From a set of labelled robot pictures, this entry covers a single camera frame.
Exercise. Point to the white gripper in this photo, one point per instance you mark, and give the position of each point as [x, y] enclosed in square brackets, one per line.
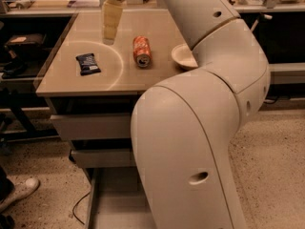
[111, 14]

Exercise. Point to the dark blue rxbar wrapper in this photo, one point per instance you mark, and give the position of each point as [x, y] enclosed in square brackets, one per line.
[87, 63]

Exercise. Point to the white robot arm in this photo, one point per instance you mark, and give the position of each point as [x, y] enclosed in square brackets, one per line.
[182, 126]

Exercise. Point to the grey drawer cabinet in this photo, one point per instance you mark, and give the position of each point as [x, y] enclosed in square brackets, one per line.
[91, 89]

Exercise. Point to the grey top drawer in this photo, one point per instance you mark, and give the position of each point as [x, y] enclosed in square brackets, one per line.
[92, 126]

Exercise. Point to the grey middle drawer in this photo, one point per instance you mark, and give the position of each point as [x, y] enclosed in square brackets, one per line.
[103, 158]

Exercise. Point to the open grey bottom drawer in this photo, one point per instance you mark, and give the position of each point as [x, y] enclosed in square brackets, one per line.
[117, 201]

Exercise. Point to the orange soda can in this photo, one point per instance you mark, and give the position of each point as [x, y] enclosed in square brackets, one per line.
[142, 54]

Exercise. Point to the white bowl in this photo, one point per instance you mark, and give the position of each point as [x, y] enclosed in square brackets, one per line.
[183, 57]

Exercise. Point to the dark flat box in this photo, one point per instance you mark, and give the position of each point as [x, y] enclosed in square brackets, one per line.
[36, 39]

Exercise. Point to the white sneaker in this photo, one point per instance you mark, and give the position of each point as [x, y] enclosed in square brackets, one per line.
[10, 193]

